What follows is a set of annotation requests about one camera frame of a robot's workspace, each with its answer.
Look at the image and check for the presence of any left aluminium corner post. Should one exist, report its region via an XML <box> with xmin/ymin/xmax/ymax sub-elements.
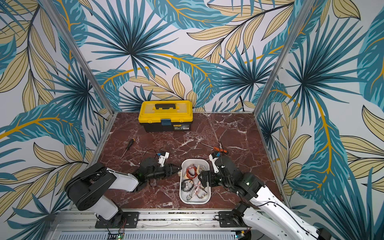
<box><xmin>40</xmin><ymin>0</ymin><xmax>115</xmax><ymax>115</ymax></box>

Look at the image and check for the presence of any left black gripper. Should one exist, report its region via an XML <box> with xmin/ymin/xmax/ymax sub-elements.
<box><xmin>146</xmin><ymin>162</ymin><xmax>183</xmax><ymax>181</ymax></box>

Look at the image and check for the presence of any black handled screwdriver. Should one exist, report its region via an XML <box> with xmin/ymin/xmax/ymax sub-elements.
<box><xmin>121</xmin><ymin>139</ymin><xmax>135</xmax><ymax>159</ymax></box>

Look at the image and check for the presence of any aluminium corner post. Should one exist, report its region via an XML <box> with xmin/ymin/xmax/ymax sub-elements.
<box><xmin>254</xmin><ymin>0</ymin><xmax>315</xmax><ymax>118</ymax></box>
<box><xmin>40</xmin><ymin>0</ymin><xmax>115</xmax><ymax>115</ymax></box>

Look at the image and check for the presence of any red transparent watch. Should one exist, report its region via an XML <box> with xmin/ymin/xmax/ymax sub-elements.
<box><xmin>186</xmin><ymin>165</ymin><xmax>198</xmax><ymax>180</ymax></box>

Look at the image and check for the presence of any orange clear strap watch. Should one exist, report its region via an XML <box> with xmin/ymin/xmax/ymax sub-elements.
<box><xmin>193</xmin><ymin>182</ymin><xmax>202</xmax><ymax>195</ymax></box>

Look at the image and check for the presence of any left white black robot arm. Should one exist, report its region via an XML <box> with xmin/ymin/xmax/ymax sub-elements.
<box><xmin>65</xmin><ymin>158</ymin><xmax>182</xmax><ymax>228</ymax></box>

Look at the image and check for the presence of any white plastic storage tray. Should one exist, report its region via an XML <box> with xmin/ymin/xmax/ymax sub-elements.
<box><xmin>179</xmin><ymin>159</ymin><xmax>211</xmax><ymax>205</ymax></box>

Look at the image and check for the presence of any right aluminium corner post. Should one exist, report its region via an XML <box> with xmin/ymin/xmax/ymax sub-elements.
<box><xmin>254</xmin><ymin>0</ymin><xmax>315</xmax><ymax>118</ymax></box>

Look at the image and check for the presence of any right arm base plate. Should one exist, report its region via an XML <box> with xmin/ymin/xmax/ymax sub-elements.
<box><xmin>215</xmin><ymin>211</ymin><xmax>248</xmax><ymax>228</ymax></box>

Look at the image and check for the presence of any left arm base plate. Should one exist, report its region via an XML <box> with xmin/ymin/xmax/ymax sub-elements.
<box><xmin>95</xmin><ymin>212</ymin><xmax>140</xmax><ymax>229</ymax></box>

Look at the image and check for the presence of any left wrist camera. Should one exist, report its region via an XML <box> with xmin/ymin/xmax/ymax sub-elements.
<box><xmin>157</xmin><ymin>152</ymin><xmax>170</xmax><ymax>167</ymax></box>

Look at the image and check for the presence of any orange handled screwdriver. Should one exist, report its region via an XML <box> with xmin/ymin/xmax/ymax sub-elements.
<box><xmin>201</xmin><ymin>142</ymin><xmax>229</xmax><ymax>155</ymax></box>

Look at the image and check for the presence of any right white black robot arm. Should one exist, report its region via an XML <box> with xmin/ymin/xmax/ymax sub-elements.
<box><xmin>198</xmin><ymin>155</ymin><xmax>332</xmax><ymax>240</ymax></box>

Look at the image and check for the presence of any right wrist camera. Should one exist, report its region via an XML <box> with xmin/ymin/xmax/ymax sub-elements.
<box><xmin>209</xmin><ymin>151</ymin><xmax>220</xmax><ymax>173</ymax></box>

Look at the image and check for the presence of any black band watch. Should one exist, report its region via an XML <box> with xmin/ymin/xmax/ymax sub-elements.
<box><xmin>181</xmin><ymin>179</ymin><xmax>195</xmax><ymax>193</ymax></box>

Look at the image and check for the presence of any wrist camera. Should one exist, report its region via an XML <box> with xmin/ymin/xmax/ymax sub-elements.
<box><xmin>209</xmin><ymin>151</ymin><xmax>220</xmax><ymax>173</ymax></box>
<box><xmin>157</xmin><ymin>152</ymin><xmax>170</xmax><ymax>167</ymax></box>

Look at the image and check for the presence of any dark strap rose gold watch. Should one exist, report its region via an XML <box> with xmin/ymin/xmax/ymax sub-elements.
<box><xmin>196</xmin><ymin>188</ymin><xmax>208</xmax><ymax>199</ymax></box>

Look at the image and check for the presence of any yellow black toolbox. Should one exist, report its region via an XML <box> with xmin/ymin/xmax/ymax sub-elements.
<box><xmin>138</xmin><ymin>100</ymin><xmax>193</xmax><ymax>133</ymax></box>

